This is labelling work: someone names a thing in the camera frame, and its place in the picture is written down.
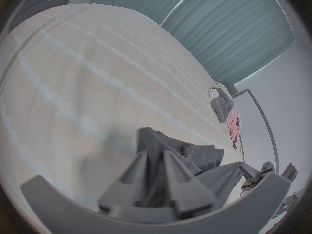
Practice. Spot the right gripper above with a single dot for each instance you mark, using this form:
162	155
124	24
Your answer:
258	178

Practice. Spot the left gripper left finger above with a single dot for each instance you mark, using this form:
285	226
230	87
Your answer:
126	186

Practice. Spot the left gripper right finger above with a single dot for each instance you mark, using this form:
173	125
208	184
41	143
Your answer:
187	191

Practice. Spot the black T-shirt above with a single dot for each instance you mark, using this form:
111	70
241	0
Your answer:
156	160

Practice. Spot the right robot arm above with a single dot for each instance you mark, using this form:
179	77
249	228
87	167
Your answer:
290	172

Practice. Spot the bed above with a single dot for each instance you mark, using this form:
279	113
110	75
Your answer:
97	69

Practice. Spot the purple garment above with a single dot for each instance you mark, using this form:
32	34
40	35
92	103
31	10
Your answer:
236	139

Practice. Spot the white printed pillow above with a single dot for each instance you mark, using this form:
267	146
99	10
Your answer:
239	128

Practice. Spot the pink garment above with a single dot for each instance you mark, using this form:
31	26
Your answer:
231	123

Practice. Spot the grey bedside table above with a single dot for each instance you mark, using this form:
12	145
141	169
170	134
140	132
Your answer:
231	88

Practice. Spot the white garment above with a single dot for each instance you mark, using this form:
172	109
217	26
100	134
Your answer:
214	93

